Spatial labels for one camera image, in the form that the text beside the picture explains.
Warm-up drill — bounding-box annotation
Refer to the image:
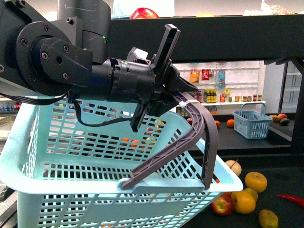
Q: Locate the red chili pepper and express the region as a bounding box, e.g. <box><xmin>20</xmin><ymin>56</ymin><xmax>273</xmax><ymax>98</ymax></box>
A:
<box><xmin>276</xmin><ymin>194</ymin><xmax>304</xmax><ymax>208</ymax></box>

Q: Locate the red yellow apple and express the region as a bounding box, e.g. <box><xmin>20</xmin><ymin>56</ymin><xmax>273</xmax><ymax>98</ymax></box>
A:
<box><xmin>210</xmin><ymin>194</ymin><xmax>234</xmax><ymax>216</ymax></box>

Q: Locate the green apple on top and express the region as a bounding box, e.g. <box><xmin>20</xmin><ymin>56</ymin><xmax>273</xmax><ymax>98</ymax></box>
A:
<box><xmin>196</xmin><ymin>13</ymin><xmax>215</xmax><ymax>18</ymax></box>

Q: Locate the large red apple on top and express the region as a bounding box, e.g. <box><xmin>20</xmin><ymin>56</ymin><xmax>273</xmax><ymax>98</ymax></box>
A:
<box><xmin>129</xmin><ymin>7</ymin><xmax>159</xmax><ymax>19</ymax></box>

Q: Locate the yellow-orange round pear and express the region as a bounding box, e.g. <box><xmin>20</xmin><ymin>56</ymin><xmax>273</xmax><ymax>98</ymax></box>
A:
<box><xmin>245</xmin><ymin>171</ymin><xmax>268</xmax><ymax>193</ymax></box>

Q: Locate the blue basket with handle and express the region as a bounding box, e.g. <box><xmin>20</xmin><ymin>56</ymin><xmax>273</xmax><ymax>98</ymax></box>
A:
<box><xmin>232</xmin><ymin>102</ymin><xmax>273</xmax><ymax>140</ymax></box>

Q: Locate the black produce shelf rack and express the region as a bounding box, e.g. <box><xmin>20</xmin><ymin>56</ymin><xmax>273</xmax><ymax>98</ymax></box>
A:
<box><xmin>109</xmin><ymin>15</ymin><xmax>304</xmax><ymax>228</ymax></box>

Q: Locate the large orange fruit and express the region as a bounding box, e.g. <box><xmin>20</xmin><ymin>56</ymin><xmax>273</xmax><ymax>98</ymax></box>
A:
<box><xmin>231</xmin><ymin>190</ymin><xmax>256</xmax><ymax>215</ymax></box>

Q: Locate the small yellow-green fruit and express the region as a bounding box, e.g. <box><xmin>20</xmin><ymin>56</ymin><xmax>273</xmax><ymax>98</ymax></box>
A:
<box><xmin>244</xmin><ymin>188</ymin><xmax>258</xmax><ymax>202</ymax></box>

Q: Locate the white sauce shelf unit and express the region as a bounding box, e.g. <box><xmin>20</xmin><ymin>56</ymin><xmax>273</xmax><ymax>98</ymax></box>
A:
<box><xmin>174</xmin><ymin>61</ymin><xmax>266</xmax><ymax>115</ymax></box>

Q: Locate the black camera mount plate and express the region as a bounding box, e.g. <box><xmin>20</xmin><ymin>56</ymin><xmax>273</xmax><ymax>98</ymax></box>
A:
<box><xmin>151</xmin><ymin>24</ymin><xmax>181</xmax><ymax>72</ymax></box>

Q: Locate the tangerine beside far lemon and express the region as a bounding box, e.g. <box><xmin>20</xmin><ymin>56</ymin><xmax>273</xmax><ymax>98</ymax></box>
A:
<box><xmin>215</xmin><ymin>120</ymin><xmax>220</xmax><ymax>129</ymax></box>

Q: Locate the cream round pear with stem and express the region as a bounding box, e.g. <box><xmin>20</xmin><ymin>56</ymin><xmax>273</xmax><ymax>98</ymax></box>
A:
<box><xmin>225</xmin><ymin>160</ymin><xmax>242</xmax><ymax>176</ymax></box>

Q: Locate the yellow lemon near tray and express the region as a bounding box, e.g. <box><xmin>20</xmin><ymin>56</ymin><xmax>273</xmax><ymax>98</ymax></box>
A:
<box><xmin>258</xmin><ymin>209</ymin><xmax>279</xmax><ymax>228</ymax></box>

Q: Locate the light teal plastic basket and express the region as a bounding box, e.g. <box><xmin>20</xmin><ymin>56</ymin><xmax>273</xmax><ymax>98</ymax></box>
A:
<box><xmin>0</xmin><ymin>100</ymin><xmax>243</xmax><ymax>228</ymax></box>

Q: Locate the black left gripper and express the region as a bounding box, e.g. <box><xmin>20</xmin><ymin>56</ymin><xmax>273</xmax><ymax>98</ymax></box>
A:
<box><xmin>122</xmin><ymin>60</ymin><xmax>219</xmax><ymax>190</ymax></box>

